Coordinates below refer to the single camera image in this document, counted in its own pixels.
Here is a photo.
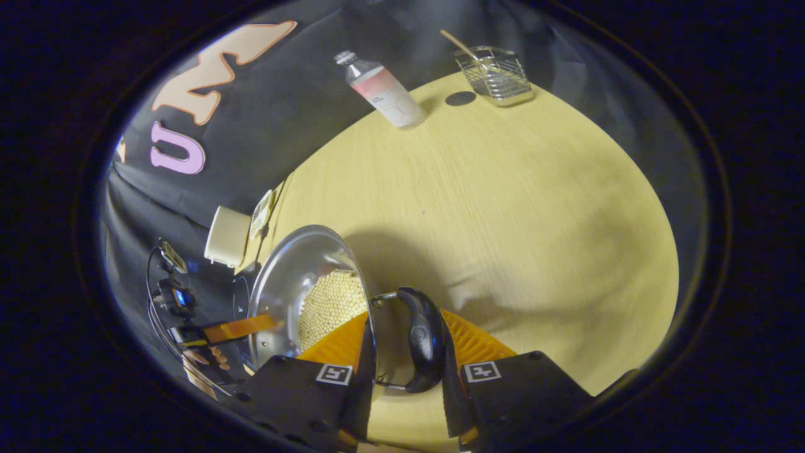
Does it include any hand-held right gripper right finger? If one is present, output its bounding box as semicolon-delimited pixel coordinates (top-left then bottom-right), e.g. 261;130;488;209
440;308;595;453

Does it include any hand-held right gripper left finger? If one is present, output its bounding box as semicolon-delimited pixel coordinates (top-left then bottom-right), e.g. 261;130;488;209
225;311;378;453

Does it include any steel pot with black handle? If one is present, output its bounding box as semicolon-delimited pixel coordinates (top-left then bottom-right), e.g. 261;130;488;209
247;225;448;395

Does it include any pile of yellow beans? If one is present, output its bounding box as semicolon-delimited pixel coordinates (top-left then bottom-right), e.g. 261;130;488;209
297;269;369;351

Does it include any white toaster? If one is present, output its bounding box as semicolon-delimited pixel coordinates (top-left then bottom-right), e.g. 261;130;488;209
204;206;251;268

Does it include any white divided bean dish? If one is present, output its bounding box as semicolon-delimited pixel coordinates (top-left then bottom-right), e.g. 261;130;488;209
250;189;275;240

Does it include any black backdrop cloth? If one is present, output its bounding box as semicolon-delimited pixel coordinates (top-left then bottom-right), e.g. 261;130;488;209
101;0;708;403

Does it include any clear bottle with pink label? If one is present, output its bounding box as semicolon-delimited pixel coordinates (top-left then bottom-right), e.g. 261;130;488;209
333;50;427;130

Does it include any wooden stick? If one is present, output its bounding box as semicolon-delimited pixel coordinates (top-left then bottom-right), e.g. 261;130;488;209
439;29;488;67

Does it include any wire mesh utensil holder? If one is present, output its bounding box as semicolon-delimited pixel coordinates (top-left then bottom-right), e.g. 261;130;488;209
454;45;535;106

